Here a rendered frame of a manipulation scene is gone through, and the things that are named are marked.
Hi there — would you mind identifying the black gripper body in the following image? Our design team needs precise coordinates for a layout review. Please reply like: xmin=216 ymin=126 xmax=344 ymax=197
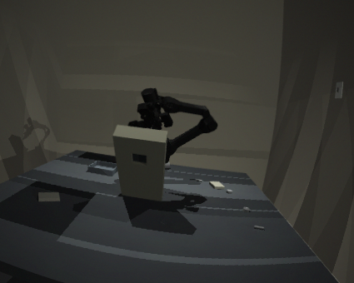
xmin=128 ymin=110 xmax=173 ymax=128

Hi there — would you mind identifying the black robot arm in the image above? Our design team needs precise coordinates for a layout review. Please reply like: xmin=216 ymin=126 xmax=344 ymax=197
xmin=137 ymin=88 xmax=217 ymax=164

